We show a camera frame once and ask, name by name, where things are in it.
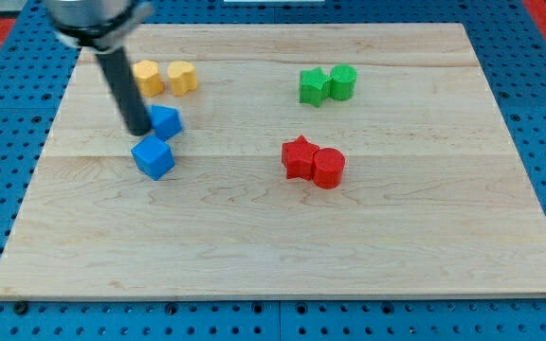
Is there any blue cube block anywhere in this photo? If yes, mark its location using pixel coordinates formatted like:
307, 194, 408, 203
131, 135, 175, 181

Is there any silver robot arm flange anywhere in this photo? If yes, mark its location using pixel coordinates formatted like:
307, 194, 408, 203
45, 0, 154, 54

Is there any red star block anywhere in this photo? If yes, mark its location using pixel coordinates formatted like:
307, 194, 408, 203
282, 135, 319, 181

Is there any light wooden board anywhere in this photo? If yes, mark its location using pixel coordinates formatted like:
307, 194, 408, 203
0, 23, 546, 301

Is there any red cylinder block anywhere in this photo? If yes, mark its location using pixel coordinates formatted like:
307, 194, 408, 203
312, 148, 346, 189

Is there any green star block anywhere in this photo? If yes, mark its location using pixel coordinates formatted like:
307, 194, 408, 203
299, 66, 331, 107

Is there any green cylinder block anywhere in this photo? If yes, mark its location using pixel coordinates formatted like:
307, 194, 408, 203
330, 64, 357, 100

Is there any blue wedge block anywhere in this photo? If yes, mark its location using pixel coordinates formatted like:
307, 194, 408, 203
151, 104, 184, 141

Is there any yellow heart block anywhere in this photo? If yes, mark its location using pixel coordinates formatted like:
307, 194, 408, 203
167, 61, 198, 97

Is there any yellow hexagon block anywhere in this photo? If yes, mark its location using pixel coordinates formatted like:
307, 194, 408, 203
132, 60, 164, 98

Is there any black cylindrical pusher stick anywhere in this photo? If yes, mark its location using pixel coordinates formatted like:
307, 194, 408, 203
97, 47, 152, 136

